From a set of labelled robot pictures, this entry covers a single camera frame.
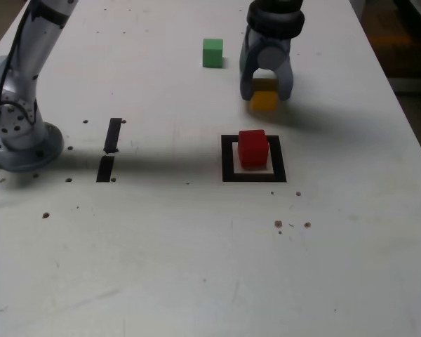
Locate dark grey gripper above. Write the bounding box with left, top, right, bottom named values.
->
left=239, top=30, right=295, bottom=102

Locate yellow cube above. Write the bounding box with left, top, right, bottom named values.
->
left=249, top=79, right=280, bottom=112

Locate green cube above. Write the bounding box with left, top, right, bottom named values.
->
left=202, top=38, right=225, bottom=68

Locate red cube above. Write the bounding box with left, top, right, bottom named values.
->
left=237, top=129, right=269, bottom=169

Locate black tape square outline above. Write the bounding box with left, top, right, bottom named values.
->
left=220, top=134, right=288, bottom=183

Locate brown wooden furniture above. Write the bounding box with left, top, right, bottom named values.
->
left=350, top=0, right=421, bottom=80

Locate black tape strip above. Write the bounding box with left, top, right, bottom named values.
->
left=95, top=117, right=123, bottom=183

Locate grey metal rail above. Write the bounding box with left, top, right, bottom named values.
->
left=387, top=77, right=421, bottom=93

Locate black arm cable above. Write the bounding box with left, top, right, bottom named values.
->
left=0, top=0, right=36, bottom=141

